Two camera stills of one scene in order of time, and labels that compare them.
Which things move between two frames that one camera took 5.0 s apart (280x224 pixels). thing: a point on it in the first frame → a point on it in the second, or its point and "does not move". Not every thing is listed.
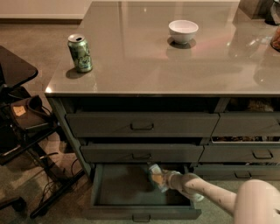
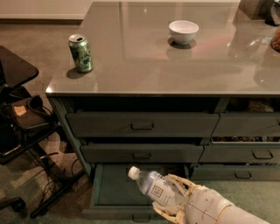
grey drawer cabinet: x=190 y=86 does not move
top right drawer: x=244 y=124 does not move
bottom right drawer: x=237 y=172 does not move
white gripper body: x=175 y=179 → x=207 y=205
